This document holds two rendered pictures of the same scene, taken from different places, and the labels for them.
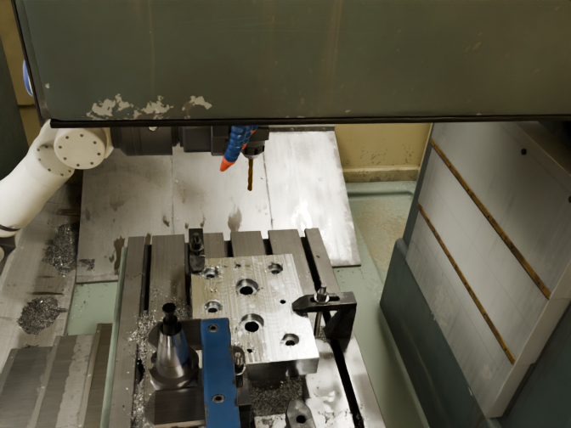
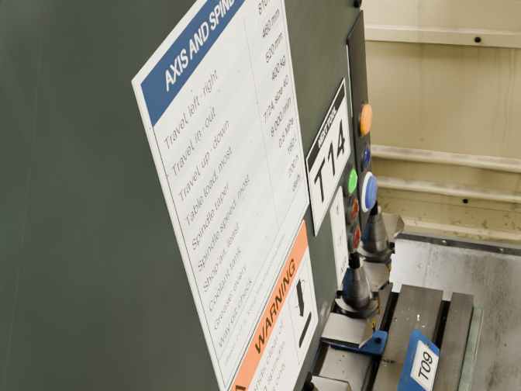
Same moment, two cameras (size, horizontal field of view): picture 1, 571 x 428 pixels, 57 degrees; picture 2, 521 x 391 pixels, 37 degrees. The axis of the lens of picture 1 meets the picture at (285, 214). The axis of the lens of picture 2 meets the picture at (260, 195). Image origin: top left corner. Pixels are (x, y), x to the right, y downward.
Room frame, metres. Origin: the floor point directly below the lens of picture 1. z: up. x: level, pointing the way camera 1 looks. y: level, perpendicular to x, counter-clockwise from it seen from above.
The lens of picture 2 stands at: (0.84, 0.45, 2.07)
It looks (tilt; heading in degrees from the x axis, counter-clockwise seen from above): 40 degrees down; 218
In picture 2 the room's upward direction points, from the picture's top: 10 degrees counter-clockwise
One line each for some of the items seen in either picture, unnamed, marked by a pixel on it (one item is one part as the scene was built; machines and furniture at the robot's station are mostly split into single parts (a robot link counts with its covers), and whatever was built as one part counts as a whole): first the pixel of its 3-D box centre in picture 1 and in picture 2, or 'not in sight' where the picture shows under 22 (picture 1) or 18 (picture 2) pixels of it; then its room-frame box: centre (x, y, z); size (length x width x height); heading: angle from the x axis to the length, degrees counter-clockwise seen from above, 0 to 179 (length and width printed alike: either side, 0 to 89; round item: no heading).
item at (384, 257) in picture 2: not in sight; (374, 247); (0.09, 0.05, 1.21); 0.06 x 0.06 x 0.03
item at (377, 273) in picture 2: not in sight; (366, 274); (0.14, 0.06, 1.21); 0.07 x 0.05 x 0.01; 102
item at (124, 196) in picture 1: (221, 211); not in sight; (1.36, 0.21, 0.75); 0.89 x 0.67 x 0.26; 102
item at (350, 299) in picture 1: (323, 311); not in sight; (0.76, -0.09, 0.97); 0.13 x 0.03 x 0.15; 102
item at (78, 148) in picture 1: (101, 121); not in sight; (0.66, 0.27, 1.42); 0.11 x 0.11 x 0.11; 12
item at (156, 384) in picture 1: (174, 369); not in sight; (0.41, 0.12, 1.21); 0.06 x 0.06 x 0.03
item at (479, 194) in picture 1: (476, 238); not in sight; (0.81, -0.37, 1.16); 0.48 x 0.05 x 0.51; 12
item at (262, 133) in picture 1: (248, 134); not in sight; (0.68, 0.06, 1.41); 0.06 x 0.02 x 0.03; 102
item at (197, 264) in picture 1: (196, 257); not in sight; (0.88, 0.19, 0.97); 0.13 x 0.03 x 0.15; 12
